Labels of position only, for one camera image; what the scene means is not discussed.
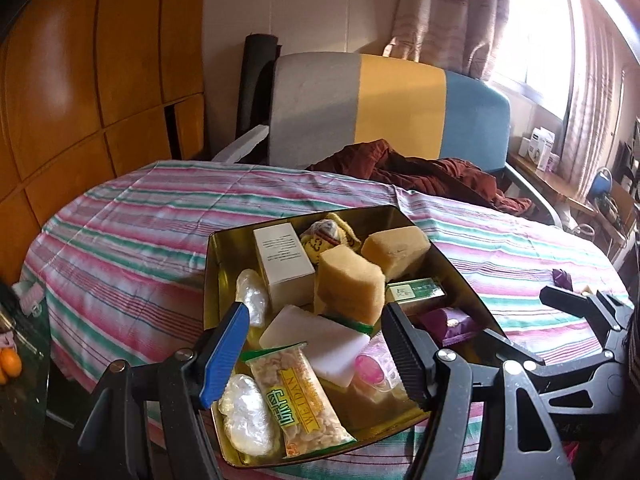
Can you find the green and white box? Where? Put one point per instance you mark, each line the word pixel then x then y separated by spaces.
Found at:
pixel 415 295

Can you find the orange fruit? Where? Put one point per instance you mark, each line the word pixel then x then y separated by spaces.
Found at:
pixel 10 366

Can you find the purple packet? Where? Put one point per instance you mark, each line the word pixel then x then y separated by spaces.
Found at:
pixel 562 279
pixel 445 325

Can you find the clear pink hair claw clip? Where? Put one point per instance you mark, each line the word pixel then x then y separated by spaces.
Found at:
pixel 372 367

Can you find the window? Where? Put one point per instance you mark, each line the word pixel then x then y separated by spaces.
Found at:
pixel 535 35

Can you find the grey yellow blue chair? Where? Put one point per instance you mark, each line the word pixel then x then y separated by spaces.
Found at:
pixel 400 100

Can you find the yellow sponge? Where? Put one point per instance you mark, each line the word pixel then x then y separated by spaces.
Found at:
pixel 347 285
pixel 395 250

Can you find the white product box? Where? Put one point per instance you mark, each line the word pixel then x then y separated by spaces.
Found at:
pixel 537 147

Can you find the white cardboard box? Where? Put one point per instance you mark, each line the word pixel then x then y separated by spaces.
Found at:
pixel 282 265

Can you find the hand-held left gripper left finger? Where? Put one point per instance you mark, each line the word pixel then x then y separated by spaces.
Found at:
pixel 222 360

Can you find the gold metal tray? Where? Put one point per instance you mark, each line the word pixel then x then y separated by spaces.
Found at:
pixel 227 260

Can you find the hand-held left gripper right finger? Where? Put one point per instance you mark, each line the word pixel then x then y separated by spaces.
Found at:
pixel 407 355

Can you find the glass side table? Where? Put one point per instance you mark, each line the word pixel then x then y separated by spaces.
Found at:
pixel 25 410

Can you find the black rolled mat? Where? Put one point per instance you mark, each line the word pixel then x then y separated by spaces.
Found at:
pixel 257 70

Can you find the striped tablecloth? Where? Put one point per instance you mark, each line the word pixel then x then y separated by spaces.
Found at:
pixel 125 240

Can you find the blue bag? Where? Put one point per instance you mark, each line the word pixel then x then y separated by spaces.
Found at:
pixel 600 185

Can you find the wooden wardrobe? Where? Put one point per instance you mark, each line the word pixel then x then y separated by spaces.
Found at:
pixel 75 85

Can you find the patterned curtain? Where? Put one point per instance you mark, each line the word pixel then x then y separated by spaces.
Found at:
pixel 445 10
pixel 595 85

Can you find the red-brown cloth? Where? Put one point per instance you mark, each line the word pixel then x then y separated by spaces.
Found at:
pixel 440 175

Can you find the small pink box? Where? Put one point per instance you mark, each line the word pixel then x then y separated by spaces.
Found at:
pixel 554 162

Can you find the white foam sponge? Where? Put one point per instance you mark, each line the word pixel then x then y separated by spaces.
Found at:
pixel 310 340

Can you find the peanut snack packet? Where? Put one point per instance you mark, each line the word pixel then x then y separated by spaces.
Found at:
pixel 295 400

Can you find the wooden side desk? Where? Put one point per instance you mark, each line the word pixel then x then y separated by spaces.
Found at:
pixel 565 195

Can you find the yellow plush toy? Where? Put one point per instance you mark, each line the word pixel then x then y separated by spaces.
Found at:
pixel 325 247

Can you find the clear plastic wrap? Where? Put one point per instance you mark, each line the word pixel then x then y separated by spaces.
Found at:
pixel 252 297
pixel 247 415

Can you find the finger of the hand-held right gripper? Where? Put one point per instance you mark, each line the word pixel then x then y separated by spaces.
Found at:
pixel 575 305
pixel 515 347

